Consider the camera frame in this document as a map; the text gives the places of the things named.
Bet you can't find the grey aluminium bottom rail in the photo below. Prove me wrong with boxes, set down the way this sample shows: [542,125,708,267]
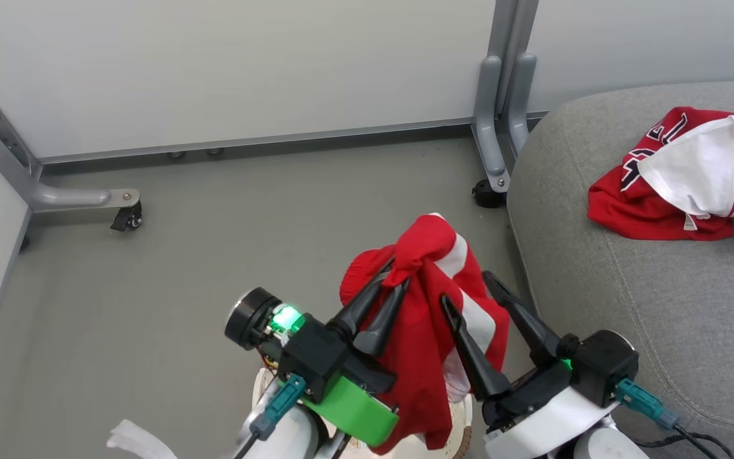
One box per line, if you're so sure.
[38,116,477,164]

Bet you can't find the white cloth piece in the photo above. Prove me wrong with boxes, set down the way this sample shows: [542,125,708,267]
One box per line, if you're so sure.
[106,419,180,459]

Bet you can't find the short grey partition leg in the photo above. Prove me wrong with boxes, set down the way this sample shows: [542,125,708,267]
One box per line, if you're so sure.
[506,52,538,158]

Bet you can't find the grey fabric sofa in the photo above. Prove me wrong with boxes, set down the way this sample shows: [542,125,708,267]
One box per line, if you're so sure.
[507,78,734,459]

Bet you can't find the black caster with metal plate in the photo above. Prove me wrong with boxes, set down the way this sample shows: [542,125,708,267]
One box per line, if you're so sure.
[110,200,144,232]

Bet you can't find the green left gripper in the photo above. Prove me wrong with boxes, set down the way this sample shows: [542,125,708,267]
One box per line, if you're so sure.
[303,258,411,448]

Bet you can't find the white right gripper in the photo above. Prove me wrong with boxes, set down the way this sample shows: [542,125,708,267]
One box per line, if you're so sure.
[440,270,604,459]

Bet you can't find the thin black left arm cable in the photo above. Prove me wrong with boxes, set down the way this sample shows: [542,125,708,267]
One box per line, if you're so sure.
[232,432,261,459]

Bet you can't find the round black caster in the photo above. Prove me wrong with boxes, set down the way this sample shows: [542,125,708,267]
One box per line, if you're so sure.
[471,178,508,209]

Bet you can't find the red white baseball jersey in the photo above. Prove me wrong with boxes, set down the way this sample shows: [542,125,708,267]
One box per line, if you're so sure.
[587,105,734,242]

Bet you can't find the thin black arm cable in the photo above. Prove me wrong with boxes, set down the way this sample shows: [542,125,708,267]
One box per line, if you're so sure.
[633,423,734,459]
[232,432,261,459]

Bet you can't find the red white-striped shorts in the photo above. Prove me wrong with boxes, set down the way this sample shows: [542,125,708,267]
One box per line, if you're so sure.
[340,213,512,455]

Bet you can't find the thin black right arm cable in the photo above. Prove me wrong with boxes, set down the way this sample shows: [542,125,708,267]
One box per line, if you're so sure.
[633,423,734,459]

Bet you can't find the long curved grey partition leg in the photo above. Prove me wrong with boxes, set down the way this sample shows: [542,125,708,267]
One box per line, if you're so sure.
[0,62,141,213]

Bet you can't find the tall grey partition leg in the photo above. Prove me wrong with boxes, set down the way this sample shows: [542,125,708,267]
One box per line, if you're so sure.
[471,55,512,194]

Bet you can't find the grey vertical partition post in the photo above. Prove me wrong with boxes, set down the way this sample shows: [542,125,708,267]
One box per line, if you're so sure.
[488,0,541,117]

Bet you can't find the white brown-rimmed laundry basket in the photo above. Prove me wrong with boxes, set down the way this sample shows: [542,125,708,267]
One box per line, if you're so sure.
[251,367,473,459]

